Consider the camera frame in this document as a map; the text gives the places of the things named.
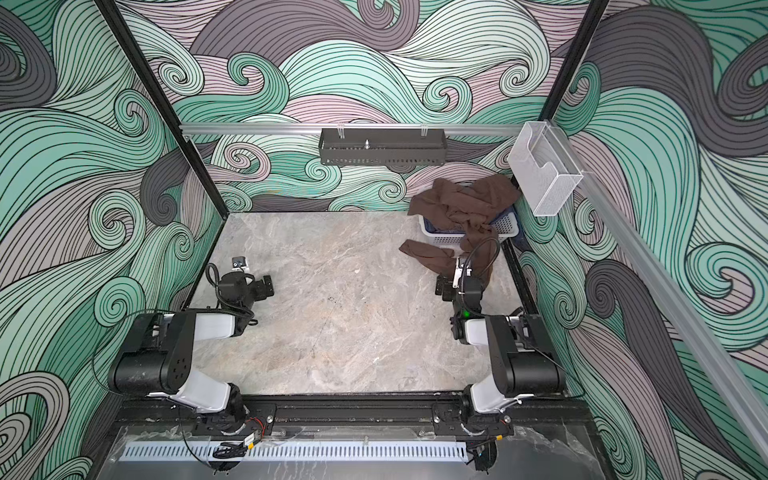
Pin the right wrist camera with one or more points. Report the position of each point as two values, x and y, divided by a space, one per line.
462 269

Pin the aluminium rail right wall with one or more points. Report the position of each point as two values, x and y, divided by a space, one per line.
605 185

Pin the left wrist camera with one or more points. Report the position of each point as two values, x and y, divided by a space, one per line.
240 263

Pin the white slotted cable duct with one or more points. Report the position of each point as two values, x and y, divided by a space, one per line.
302 451

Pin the brown corduroy trousers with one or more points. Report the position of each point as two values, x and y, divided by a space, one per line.
448 205

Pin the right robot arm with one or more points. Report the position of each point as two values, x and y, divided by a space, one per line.
522 360

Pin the aluminium rail back wall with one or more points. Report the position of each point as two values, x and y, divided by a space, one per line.
276 128

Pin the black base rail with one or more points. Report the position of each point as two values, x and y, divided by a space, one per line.
443 413

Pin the white plastic laundry basket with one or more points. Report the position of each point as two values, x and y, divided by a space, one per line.
505 224

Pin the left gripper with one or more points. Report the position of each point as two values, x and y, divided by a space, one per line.
261 287

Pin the aluminium rail wall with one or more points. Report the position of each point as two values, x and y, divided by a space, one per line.
276 128
605 185

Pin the black perforated wall tray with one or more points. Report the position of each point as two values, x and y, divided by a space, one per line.
390 148

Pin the clear acrylic wall holder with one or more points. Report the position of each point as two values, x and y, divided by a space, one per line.
545 166

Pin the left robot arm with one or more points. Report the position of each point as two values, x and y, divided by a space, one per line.
156 356

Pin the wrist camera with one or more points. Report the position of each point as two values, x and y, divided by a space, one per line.
240 263
462 269

